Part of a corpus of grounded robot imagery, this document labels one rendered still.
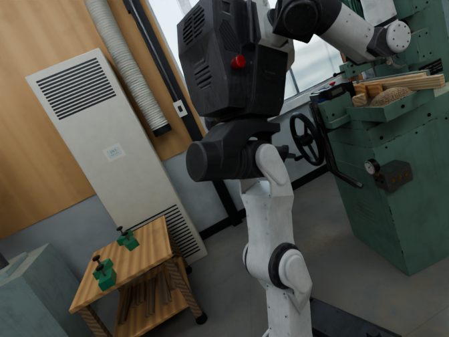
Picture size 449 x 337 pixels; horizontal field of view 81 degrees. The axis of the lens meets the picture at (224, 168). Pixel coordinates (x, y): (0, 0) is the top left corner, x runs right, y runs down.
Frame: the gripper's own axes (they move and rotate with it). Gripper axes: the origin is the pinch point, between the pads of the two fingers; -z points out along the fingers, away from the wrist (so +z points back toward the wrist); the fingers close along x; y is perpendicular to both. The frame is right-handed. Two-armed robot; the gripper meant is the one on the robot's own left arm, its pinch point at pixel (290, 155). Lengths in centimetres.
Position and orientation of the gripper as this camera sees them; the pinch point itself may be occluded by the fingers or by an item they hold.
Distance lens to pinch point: 144.6
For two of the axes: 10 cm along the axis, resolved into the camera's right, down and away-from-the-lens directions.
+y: -0.8, -6.9, 7.2
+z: -9.8, -0.7, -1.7
